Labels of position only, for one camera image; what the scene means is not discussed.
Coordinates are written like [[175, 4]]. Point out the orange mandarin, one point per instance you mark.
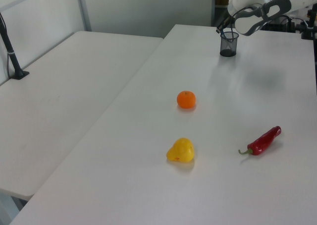
[[186, 99]]

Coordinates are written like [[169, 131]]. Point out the black clamp stand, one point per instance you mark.
[[309, 29]]

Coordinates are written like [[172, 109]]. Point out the black camera pole with base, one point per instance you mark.
[[12, 56]]

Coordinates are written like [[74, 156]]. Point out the white side table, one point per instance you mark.
[[62, 98]]

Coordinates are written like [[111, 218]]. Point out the black mesh pen holder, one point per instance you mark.
[[229, 47]]

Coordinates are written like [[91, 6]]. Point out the grey metal partition post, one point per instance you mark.
[[84, 9]]

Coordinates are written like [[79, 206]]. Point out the yellow pear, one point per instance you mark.
[[180, 150]]

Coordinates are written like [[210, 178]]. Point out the red chili pepper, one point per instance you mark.
[[261, 142]]

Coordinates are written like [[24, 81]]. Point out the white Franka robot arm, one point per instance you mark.
[[247, 24]]

